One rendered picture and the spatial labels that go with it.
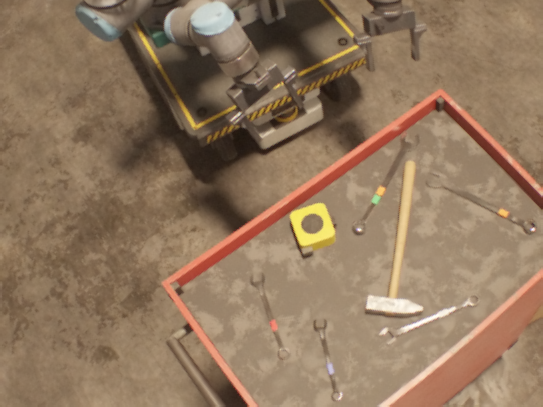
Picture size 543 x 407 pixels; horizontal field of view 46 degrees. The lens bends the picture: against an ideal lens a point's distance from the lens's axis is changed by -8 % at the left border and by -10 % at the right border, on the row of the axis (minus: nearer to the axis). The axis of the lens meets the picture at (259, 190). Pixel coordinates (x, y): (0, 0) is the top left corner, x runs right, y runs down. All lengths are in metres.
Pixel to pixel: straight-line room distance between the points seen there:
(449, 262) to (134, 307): 1.34
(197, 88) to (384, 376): 1.40
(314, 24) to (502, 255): 1.37
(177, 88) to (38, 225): 0.78
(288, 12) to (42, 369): 1.57
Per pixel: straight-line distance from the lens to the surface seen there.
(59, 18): 3.38
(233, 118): 1.64
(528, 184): 1.43
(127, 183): 2.64
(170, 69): 2.47
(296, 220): 1.36
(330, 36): 2.45
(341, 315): 1.32
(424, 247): 1.37
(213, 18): 1.51
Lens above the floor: 2.15
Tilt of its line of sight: 60 degrees down
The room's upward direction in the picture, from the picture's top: 17 degrees counter-clockwise
